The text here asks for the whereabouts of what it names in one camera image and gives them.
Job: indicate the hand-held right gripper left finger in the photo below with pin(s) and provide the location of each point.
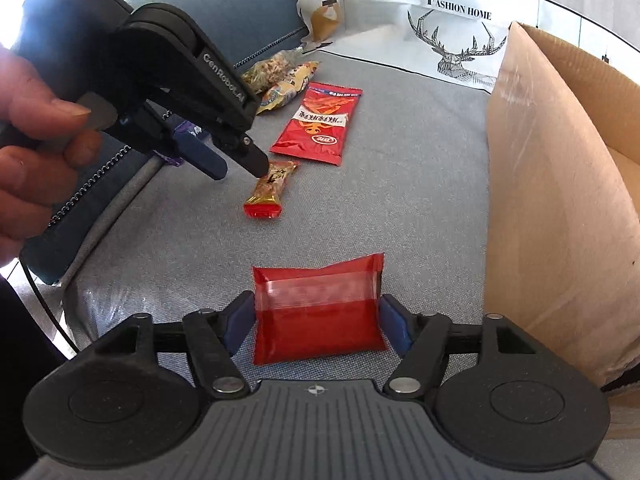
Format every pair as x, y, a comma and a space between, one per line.
240, 317

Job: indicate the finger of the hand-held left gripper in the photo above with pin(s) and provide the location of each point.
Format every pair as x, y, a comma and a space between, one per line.
250, 157
205, 160

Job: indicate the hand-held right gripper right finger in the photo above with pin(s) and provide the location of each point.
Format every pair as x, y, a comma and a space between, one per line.
395, 325

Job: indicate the purple chocolate bar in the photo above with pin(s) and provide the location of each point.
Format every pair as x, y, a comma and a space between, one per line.
186, 132

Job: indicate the small red orange snack bar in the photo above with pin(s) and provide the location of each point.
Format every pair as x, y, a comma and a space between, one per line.
270, 190

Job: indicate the large red snack packet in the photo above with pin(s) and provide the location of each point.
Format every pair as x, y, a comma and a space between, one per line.
315, 125

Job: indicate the red square snack packet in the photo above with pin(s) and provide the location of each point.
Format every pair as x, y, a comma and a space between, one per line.
315, 320

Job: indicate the yellow snack packet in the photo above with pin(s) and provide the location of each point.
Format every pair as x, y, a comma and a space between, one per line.
287, 90

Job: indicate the clear grain snack packet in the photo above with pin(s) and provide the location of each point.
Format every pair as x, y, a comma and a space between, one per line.
267, 70

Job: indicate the cardboard box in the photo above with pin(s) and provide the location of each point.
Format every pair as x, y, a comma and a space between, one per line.
550, 210

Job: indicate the person's left hand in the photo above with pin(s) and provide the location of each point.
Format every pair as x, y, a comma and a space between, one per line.
25, 180

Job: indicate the dark blue cushion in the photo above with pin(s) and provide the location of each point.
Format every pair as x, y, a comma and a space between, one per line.
225, 10

